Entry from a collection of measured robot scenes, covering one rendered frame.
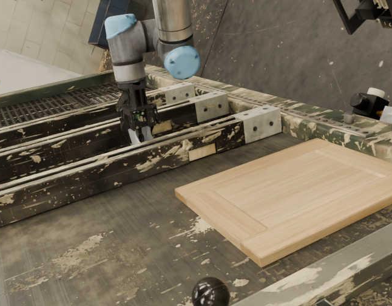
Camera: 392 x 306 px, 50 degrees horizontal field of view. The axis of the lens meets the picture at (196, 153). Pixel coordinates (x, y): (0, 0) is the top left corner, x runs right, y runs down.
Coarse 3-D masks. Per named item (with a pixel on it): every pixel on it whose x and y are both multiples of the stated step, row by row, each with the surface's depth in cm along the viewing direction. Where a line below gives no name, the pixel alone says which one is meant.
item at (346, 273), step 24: (360, 240) 62; (384, 240) 61; (312, 264) 58; (336, 264) 58; (360, 264) 57; (384, 264) 58; (264, 288) 55; (288, 288) 54; (312, 288) 54; (336, 288) 54; (360, 288) 57
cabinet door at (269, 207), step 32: (256, 160) 98; (288, 160) 96; (320, 160) 94; (352, 160) 92; (192, 192) 88; (224, 192) 86; (256, 192) 85; (288, 192) 83; (320, 192) 81; (352, 192) 79; (384, 192) 77; (224, 224) 75; (256, 224) 73; (288, 224) 72; (320, 224) 71; (256, 256) 65
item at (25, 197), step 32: (192, 128) 110; (224, 128) 109; (256, 128) 114; (96, 160) 99; (128, 160) 99; (160, 160) 103; (0, 192) 88; (32, 192) 90; (64, 192) 93; (96, 192) 97; (0, 224) 89
